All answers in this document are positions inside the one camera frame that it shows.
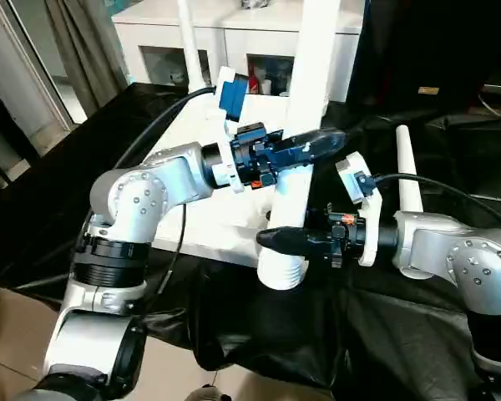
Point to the white plastic table leg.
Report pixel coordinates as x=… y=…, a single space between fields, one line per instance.
x=409 y=175
x=189 y=42
x=309 y=75

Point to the white plastic table top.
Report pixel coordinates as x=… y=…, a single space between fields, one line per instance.
x=200 y=225

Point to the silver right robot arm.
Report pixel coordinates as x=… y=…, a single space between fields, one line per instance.
x=459 y=259

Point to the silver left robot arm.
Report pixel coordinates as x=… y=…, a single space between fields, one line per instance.
x=134 y=217

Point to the white sideboard cabinet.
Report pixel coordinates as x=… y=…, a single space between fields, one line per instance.
x=259 y=29

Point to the small yellow tag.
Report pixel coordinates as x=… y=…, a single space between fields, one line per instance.
x=428 y=90

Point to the black plastic mat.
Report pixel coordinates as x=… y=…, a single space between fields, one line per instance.
x=451 y=150

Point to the beige curtain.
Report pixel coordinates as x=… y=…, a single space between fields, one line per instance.
x=88 y=42

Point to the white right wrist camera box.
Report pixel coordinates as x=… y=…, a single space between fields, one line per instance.
x=361 y=200

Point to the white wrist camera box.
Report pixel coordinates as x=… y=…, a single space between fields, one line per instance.
x=361 y=200
x=227 y=117

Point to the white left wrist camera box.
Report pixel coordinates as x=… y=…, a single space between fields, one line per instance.
x=227 y=117

